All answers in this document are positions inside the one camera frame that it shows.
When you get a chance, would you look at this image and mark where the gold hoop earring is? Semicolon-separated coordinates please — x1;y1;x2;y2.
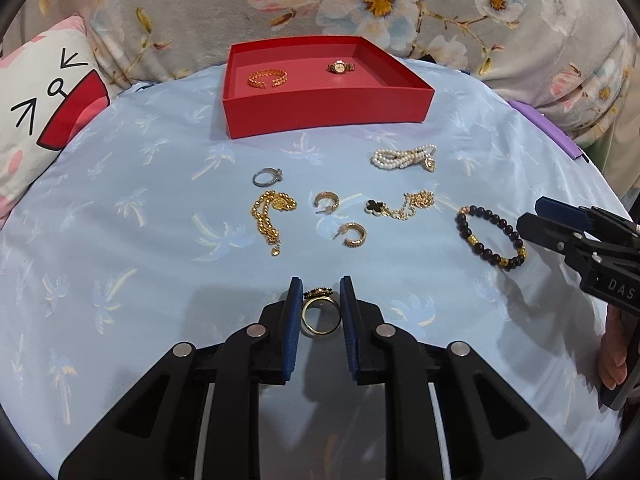
333;222;367;251
313;191;340;217

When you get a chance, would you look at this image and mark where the black clover gold chain bracelet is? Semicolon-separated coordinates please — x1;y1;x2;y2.
363;190;435;222

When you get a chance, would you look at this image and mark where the black bead bracelet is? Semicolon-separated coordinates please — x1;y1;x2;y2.
455;205;528;272

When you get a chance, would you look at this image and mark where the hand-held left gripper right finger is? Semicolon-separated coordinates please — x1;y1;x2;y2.
339;275;587;480

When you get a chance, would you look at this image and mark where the gold ring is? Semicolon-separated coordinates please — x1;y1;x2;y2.
300;287;342;337

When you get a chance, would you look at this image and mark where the person's right hand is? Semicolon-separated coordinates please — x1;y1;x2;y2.
597;304;635;392

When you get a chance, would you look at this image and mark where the grey floral blanket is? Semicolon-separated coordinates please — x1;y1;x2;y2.
0;0;640;196

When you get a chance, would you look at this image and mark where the white cartoon face pillow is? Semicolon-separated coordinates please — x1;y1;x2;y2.
0;15;111;221

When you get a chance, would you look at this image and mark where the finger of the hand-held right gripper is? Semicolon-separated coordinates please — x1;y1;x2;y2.
534;197;640;237
516;213;603;273

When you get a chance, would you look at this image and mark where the silver ring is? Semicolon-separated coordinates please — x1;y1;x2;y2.
252;167;284;187

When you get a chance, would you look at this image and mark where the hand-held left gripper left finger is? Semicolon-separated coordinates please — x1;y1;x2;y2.
58;276;305;480

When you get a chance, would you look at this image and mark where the gold bead bracelet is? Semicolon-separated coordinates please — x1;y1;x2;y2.
249;189;299;258

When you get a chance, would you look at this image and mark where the white pearl bracelet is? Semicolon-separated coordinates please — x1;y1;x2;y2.
370;144;437;174

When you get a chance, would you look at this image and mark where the gold chain cuff bracelet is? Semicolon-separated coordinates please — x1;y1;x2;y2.
248;69;288;90

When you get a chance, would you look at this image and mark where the purple mat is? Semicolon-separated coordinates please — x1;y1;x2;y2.
507;98;590;163

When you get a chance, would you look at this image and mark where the red cardboard box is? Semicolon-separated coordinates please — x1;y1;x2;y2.
220;35;435;139

